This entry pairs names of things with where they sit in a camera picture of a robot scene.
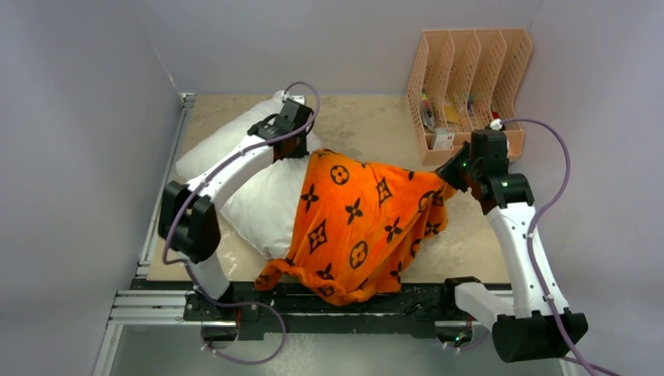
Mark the white pillow insert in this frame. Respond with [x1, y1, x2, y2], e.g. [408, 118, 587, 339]
[175, 90, 309, 259]

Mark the orange patterned pillowcase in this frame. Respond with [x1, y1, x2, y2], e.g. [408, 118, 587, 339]
[254, 149, 456, 306]

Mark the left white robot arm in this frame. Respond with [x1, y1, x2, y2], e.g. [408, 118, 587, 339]
[157, 99, 319, 320]

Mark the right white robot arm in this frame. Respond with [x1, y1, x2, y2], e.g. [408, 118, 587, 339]
[436, 129, 588, 363]

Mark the small white red box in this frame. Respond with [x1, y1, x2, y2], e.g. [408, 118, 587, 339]
[430, 128, 456, 150]

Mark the pink mesh file organizer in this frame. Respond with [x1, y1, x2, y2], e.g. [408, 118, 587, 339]
[406, 28, 533, 166]

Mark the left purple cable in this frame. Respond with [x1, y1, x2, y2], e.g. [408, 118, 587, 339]
[161, 81, 322, 307]

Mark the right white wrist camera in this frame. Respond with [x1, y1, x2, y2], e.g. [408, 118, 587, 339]
[489, 118, 505, 131]

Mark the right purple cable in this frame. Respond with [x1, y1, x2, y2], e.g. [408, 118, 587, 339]
[500, 117, 623, 376]

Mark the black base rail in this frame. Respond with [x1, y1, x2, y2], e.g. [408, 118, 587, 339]
[130, 279, 470, 342]

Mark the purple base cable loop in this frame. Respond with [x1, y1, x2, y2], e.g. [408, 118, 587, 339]
[200, 301, 287, 367]

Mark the aluminium frame rail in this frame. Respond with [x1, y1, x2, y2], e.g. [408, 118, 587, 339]
[93, 92, 572, 376]

